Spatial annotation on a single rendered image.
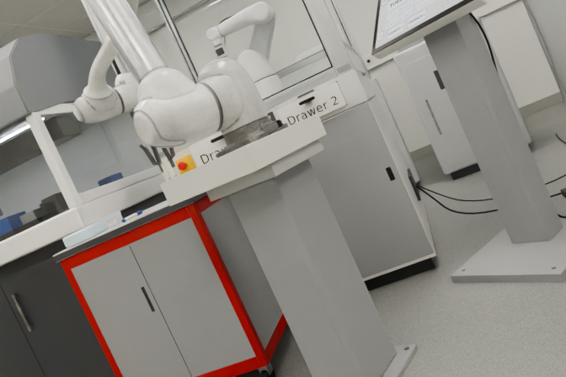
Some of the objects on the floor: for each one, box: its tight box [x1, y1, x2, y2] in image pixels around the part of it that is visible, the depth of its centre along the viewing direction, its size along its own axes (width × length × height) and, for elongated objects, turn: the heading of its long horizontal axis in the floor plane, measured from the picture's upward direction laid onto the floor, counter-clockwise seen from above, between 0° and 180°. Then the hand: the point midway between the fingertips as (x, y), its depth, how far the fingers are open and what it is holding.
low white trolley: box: [52, 192, 287, 377], centre depth 217 cm, size 58×62×76 cm
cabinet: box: [308, 96, 436, 291], centre depth 281 cm, size 95×103×80 cm
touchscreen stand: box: [424, 12, 566, 283], centre depth 198 cm, size 50×45×102 cm
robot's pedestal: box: [206, 139, 418, 377], centre depth 164 cm, size 30×30×76 cm
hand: (168, 169), depth 205 cm, fingers closed
